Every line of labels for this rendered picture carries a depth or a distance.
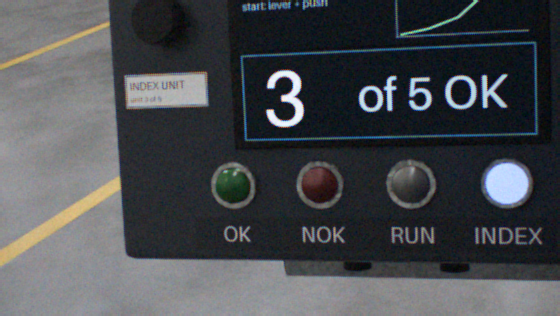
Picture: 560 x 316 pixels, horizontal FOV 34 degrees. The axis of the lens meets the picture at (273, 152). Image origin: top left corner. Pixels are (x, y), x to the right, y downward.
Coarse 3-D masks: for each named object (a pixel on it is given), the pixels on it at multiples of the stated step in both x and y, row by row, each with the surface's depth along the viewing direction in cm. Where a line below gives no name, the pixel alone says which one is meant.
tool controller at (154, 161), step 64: (128, 0) 52; (192, 0) 51; (256, 0) 50; (320, 0) 49; (384, 0) 48; (448, 0) 47; (512, 0) 46; (128, 64) 52; (192, 64) 51; (384, 64) 48; (448, 64) 47; (512, 64) 46; (128, 128) 53; (192, 128) 52; (384, 128) 49; (448, 128) 48; (512, 128) 47; (128, 192) 53; (192, 192) 52; (256, 192) 51; (384, 192) 49; (448, 192) 48; (128, 256) 54; (192, 256) 53; (256, 256) 52; (320, 256) 51; (384, 256) 50; (448, 256) 49; (512, 256) 48
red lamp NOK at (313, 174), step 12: (312, 168) 50; (324, 168) 49; (336, 168) 49; (300, 180) 50; (312, 180) 49; (324, 180) 49; (336, 180) 49; (300, 192) 50; (312, 192) 49; (324, 192) 49; (336, 192) 49; (312, 204) 50; (324, 204) 50
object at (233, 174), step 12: (228, 168) 51; (240, 168) 51; (216, 180) 51; (228, 180) 50; (240, 180) 50; (252, 180) 51; (216, 192) 51; (228, 192) 51; (240, 192) 50; (252, 192) 51; (228, 204) 51; (240, 204) 51
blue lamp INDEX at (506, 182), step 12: (492, 168) 47; (504, 168) 47; (516, 168) 47; (528, 168) 47; (492, 180) 47; (504, 180) 46; (516, 180) 46; (528, 180) 47; (492, 192) 47; (504, 192) 47; (516, 192) 46; (528, 192) 47; (504, 204) 47; (516, 204) 47
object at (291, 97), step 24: (240, 72) 50; (264, 72) 50; (288, 72) 50; (312, 72) 49; (264, 96) 50; (288, 96) 50; (312, 96) 49; (264, 120) 50; (288, 120) 50; (312, 120) 49
